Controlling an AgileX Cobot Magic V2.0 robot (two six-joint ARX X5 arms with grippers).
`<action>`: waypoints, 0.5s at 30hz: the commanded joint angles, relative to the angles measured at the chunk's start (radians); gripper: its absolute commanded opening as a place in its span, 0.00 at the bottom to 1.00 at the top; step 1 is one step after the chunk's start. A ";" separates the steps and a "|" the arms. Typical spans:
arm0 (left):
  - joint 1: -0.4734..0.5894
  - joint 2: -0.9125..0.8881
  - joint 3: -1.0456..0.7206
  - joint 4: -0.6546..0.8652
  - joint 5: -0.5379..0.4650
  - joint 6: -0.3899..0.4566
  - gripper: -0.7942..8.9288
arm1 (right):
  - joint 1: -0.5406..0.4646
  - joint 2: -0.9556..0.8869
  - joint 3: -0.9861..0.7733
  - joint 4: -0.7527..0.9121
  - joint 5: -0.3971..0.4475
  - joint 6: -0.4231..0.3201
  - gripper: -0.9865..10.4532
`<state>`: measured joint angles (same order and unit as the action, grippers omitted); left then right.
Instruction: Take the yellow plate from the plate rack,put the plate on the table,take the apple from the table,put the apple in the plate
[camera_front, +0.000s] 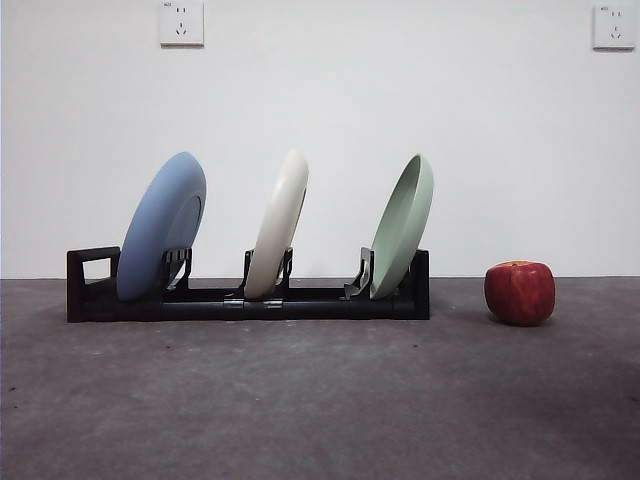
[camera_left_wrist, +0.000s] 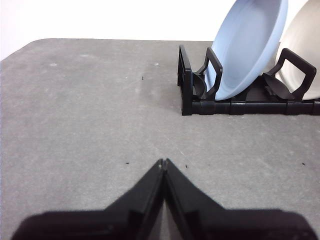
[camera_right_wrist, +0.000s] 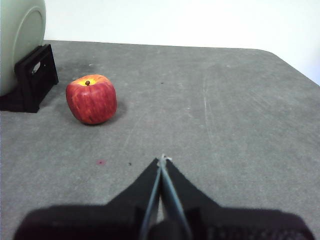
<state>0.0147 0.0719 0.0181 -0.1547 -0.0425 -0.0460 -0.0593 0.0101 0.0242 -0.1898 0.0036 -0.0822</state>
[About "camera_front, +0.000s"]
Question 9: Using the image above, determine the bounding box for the pale yellow plate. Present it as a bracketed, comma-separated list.
[243, 148, 310, 300]

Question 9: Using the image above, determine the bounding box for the red apple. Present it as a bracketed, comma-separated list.
[483, 260, 556, 327]

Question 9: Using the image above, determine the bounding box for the white wall socket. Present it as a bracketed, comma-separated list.
[159, 0, 205, 49]
[592, 4, 636, 51]

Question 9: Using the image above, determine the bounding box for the black plate rack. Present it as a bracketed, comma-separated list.
[66, 245, 431, 324]

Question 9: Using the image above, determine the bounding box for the green plate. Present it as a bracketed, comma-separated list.
[369, 153, 436, 301]

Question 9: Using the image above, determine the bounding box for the blue plate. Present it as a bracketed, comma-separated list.
[118, 150, 208, 303]

